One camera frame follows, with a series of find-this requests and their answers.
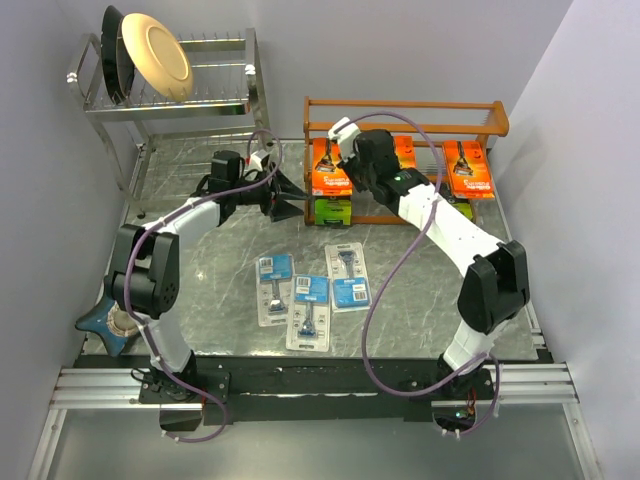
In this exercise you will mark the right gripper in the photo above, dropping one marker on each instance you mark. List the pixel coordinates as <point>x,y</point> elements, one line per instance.
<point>347,167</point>

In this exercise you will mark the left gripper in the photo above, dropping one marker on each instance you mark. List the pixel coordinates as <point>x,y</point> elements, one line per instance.
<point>278,209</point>

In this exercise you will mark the orange razor box back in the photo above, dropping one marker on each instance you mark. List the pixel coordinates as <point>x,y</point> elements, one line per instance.
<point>405,151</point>

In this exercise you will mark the green black razor box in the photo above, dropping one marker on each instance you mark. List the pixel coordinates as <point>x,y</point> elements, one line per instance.
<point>463,206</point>
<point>332,211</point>

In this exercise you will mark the blue razor blister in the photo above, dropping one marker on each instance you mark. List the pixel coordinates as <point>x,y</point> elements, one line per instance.
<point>349,284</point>
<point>309,314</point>
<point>274,275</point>

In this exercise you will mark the orange Fusion5 razor box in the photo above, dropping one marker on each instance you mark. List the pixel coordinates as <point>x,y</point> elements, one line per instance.
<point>468,170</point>

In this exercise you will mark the wooden two-tier shelf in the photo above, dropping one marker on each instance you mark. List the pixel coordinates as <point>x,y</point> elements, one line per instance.
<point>379,112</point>

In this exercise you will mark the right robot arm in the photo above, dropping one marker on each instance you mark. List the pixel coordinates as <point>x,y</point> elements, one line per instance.
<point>495,286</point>

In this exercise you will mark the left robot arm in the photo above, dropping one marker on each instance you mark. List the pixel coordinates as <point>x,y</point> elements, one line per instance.
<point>144,274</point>

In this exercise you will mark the steel dish rack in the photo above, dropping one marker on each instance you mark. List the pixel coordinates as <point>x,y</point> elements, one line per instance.
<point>228,100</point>

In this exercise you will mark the cream plate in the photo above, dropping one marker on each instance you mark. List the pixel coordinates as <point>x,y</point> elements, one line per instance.
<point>158,56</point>

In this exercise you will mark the black plate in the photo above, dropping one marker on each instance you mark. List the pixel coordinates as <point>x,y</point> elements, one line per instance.
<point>117,66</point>

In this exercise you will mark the blue star-shaped dish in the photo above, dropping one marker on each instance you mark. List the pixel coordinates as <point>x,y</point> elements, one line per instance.
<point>112,325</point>

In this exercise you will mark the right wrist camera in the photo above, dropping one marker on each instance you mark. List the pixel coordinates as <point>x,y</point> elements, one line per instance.
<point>343,133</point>

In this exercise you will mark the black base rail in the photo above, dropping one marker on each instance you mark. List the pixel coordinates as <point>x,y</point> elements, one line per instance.
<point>255,389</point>

